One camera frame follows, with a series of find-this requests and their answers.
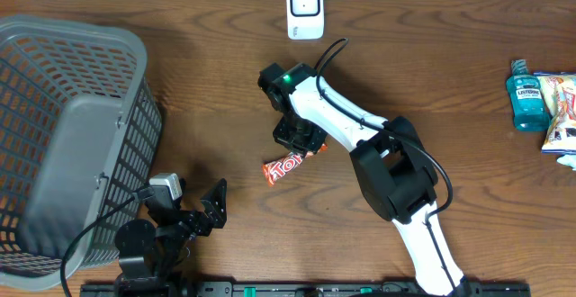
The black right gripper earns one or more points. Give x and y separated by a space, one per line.
309 145

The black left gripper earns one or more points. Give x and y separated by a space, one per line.
214 217

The orange brown snack bar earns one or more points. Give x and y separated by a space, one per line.
277 169

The blue mouthwash bottle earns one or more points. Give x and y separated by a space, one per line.
528 105

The large yellow snack bag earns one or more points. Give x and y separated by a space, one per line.
558 91

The light teal snack packet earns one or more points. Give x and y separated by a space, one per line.
568 160

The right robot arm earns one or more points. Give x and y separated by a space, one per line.
396 176

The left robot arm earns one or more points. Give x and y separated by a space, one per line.
149 250

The white barcode scanner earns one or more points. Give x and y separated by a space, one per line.
305 19

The grey plastic shopping basket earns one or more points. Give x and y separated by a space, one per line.
79 132

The black mounting rail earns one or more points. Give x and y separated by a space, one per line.
270 289

